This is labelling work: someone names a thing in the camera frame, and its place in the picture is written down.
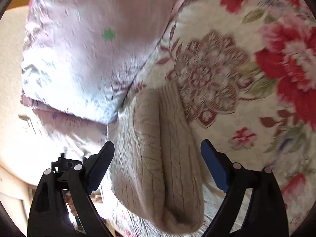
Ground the beige cable knit sweater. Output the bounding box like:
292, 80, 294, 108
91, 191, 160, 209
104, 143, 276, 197
108, 81, 204, 234

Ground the right floral pink pillow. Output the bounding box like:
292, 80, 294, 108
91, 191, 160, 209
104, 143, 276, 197
21, 0, 185, 154

